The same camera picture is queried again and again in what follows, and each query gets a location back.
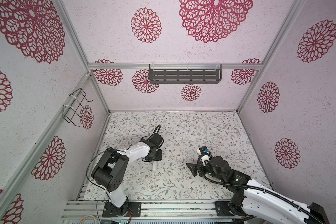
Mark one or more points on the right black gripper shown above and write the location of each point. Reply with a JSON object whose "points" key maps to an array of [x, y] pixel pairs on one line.
{"points": [[194, 166]]}

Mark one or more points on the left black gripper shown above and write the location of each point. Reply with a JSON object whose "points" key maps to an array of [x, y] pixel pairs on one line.
{"points": [[159, 157]]}

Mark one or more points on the white remote control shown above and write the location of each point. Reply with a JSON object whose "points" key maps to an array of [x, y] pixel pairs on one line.
{"points": [[155, 166]]}

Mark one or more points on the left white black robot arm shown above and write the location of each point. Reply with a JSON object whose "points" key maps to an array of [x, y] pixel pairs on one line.
{"points": [[109, 173]]}

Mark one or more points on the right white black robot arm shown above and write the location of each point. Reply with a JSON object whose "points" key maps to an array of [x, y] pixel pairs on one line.
{"points": [[253, 200]]}

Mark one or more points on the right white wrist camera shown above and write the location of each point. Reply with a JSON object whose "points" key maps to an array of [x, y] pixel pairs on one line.
{"points": [[204, 155]]}

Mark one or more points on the dark grey wall shelf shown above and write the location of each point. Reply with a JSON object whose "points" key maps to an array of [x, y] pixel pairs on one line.
{"points": [[184, 76]]}

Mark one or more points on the black wire wall rack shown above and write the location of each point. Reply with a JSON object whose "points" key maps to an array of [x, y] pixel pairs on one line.
{"points": [[79, 113]]}

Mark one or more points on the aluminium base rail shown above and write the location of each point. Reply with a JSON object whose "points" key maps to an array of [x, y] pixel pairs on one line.
{"points": [[149, 210]]}

